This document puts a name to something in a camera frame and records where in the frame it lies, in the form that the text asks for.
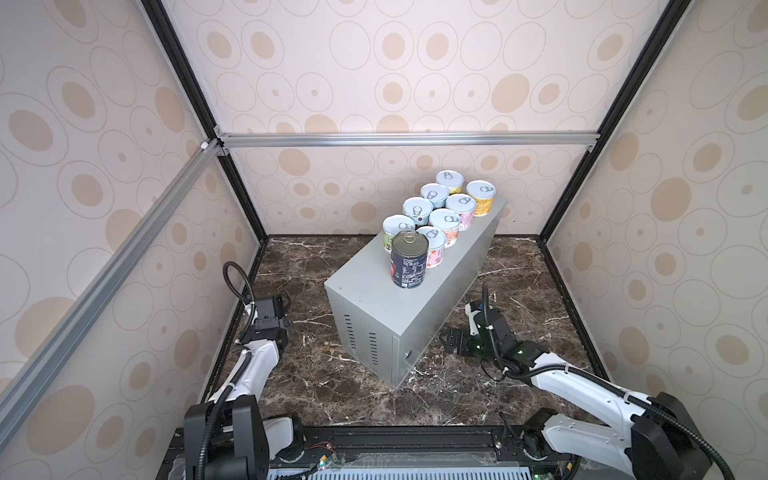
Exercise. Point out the black corner frame post left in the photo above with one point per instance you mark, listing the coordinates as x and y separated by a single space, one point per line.
161 24

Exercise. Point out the silver left side rail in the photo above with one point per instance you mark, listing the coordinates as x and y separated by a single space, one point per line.
48 360

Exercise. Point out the yellow fruit label can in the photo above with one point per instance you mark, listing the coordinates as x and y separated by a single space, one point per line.
452 180

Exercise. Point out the silver horizontal back rail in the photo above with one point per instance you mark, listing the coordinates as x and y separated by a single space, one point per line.
424 139

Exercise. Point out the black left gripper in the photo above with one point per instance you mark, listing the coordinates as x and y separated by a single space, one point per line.
284 321

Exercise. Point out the yellow orange label can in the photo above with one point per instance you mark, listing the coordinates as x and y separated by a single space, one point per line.
483 192

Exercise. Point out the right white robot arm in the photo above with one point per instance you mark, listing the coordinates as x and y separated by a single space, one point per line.
600 396

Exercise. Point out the grey metal cabinet box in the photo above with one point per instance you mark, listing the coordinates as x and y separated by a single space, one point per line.
387 328

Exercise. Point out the green label can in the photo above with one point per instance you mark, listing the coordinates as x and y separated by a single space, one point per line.
392 226

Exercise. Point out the orange white label can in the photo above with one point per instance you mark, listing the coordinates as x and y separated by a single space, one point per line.
448 221

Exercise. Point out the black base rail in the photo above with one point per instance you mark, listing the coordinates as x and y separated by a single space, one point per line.
317 448

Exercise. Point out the black red label can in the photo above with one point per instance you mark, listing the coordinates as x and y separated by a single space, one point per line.
409 253

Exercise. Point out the black corner frame post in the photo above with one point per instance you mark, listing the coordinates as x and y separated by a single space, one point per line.
650 52
161 24

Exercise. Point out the teal brown label can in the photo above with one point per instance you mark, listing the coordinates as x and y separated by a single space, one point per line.
418 209

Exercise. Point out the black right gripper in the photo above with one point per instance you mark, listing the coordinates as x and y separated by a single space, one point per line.
464 337

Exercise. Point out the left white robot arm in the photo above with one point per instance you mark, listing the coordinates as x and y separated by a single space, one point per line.
240 390

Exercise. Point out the purple white label can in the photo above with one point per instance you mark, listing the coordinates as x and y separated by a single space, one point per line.
436 241

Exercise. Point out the light blue bear can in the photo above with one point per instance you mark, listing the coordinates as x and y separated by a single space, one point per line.
437 194

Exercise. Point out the black corner frame post right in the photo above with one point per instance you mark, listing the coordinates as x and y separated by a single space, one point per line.
650 52

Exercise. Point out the pink label can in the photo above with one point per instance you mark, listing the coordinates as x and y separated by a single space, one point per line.
464 206

